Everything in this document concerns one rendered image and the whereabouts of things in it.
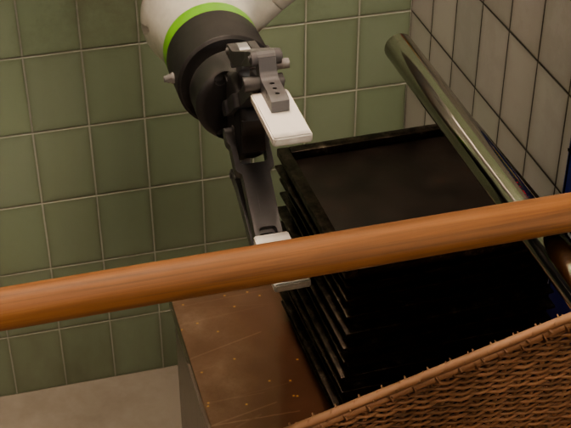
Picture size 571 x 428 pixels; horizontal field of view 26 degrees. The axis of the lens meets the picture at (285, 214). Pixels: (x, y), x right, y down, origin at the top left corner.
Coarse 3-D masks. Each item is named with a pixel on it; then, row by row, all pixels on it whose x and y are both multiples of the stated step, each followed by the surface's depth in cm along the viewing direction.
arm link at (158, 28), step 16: (144, 0) 120; (160, 0) 118; (176, 0) 116; (192, 0) 115; (208, 0) 115; (224, 0) 116; (240, 0) 117; (256, 0) 118; (144, 16) 120; (160, 16) 117; (176, 16) 115; (192, 16) 113; (256, 16) 119; (272, 16) 121; (144, 32) 122; (160, 32) 117; (160, 48) 117
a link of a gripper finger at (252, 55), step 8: (232, 48) 102; (256, 48) 100; (264, 48) 97; (232, 56) 102; (240, 56) 98; (248, 56) 95; (256, 56) 94; (272, 56) 95; (280, 56) 95; (232, 64) 102; (240, 64) 99; (248, 64) 96; (256, 64) 95
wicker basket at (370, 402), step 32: (480, 352) 141; (512, 352) 144; (544, 352) 144; (416, 384) 141; (448, 384) 142; (480, 384) 145; (512, 384) 146; (544, 384) 148; (320, 416) 140; (352, 416) 141; (384, 416) 142; (448, 416) 146; (480, 416) 148; (512, 416) 149; (544, 416) 151
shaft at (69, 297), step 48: (288, 240) 89; (336, 240) 89; (384, 240) 90; (432, 240) 90; (480, 240) 91; (0, 288) 85; (48, 288) 85; (96, 288) 85; (144, 288) 86; (192, 288) 87; (240, 288) 88
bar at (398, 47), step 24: (384, 48) 123; (408, 48) 120; (408, 72) 118; (432, 72) 116; (432, 96) 113; (456, 120) 109; (456, 144) 108; (480, 144) 106; (480, 168) 104; (504, 168) 103; (504, 192) 100; (528, 192) 100; (528, 240) 96; (552, 240) 94; (552, 264) 93
